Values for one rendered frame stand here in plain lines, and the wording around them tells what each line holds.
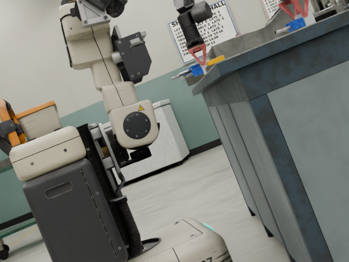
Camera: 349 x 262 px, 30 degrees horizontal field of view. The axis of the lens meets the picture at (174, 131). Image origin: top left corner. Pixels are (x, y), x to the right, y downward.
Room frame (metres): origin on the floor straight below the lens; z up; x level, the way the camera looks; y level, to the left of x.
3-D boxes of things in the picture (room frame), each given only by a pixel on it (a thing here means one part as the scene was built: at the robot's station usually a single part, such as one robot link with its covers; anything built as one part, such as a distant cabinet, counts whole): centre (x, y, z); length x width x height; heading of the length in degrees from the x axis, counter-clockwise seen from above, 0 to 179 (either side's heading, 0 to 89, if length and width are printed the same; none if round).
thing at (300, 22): (2.00, -0.46, 0.83); 0.13 x 0.05 x 0.05; 109
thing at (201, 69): (2.46, -0.16, 0.83); 0.13 x 0.05 x 0.05; 84
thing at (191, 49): (2.44, -0.19, 0.89); 0.07 x 0.07 x 0.09; 84
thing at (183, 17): (2.45, -0.20, 1.02); 0.07 x 0.06 x 0.07; 65
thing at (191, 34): (2.45, -0.20, 0.96); 0.10 x 0.07 x 0.07; 174
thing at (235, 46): (2.51, -0.49, 0.87); 0.50 x 0.26 x 0.14; 90
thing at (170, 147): (9.50, 0.71, 0.47); 1.52 x 0.77 x 0.94; 79
